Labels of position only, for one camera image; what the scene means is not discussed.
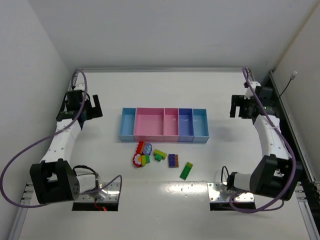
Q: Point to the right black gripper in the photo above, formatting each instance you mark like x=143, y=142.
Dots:
x=238, y=107

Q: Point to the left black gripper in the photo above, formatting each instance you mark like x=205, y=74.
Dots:
x=90, y=110

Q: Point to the dark green lego brick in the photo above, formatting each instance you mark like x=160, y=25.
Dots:
x=158, y=157

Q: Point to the small lime lego brick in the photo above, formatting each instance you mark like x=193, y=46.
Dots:
x=189, y=164

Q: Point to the purple lego brick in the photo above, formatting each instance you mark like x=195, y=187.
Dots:
x=172, y=160

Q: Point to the long green lego plate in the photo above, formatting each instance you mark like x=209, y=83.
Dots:
x=185, y=172

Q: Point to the orange lego brick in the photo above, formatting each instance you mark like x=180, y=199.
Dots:
x=176, y=161

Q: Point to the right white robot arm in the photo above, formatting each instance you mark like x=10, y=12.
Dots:
x=275, y=172

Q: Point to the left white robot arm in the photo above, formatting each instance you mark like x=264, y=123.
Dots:
x=53, y=179

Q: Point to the left light blue bin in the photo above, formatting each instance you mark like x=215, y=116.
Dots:
x=127, y=125

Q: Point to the light blue bin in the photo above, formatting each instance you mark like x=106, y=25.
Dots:
x=127, y=125
x=200, y=125

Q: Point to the right light blue bin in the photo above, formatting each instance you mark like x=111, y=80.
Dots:
x=200, y=125

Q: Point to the large pink bin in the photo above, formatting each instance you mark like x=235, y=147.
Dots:
x=149, y=124

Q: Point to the red orange lego stack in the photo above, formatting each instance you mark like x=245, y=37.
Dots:
x=140, y=147

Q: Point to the dark blue bin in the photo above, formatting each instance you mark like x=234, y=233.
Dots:
x=186, y=131

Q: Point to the red flower lego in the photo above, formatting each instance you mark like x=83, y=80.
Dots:
x=136, y=160

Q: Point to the purple paw print lego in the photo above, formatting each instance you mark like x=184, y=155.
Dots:
x=147, y=149

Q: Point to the small pink bin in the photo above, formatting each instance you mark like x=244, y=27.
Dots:
x=171, y=125

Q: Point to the yellow green red lego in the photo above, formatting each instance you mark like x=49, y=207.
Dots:
x=145, y=159

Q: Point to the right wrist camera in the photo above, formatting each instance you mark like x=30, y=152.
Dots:
x=250, y=89

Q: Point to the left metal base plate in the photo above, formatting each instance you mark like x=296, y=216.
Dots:
x=109, y=194

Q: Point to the metal base plate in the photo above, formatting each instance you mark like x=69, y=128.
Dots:
x=109, y=194
x=217, y=193

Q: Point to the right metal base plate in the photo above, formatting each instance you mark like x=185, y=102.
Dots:
x=217, y=193

